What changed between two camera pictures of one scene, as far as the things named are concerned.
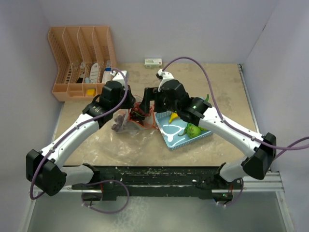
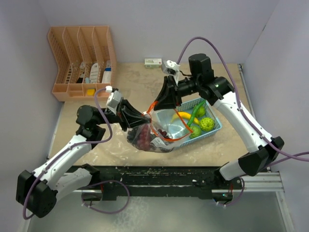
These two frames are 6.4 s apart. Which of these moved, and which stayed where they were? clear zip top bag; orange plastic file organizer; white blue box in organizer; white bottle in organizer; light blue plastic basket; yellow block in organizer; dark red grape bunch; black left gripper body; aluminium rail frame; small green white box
Moved: clear zip top bag; black left gripper body; dark red grape bunch; light blue plastic basket
Stayed: white bottle in organizer; aluminium rail frame; yellow block in organizer; small green white box; orange plastic file organizer; white blue box in organizer
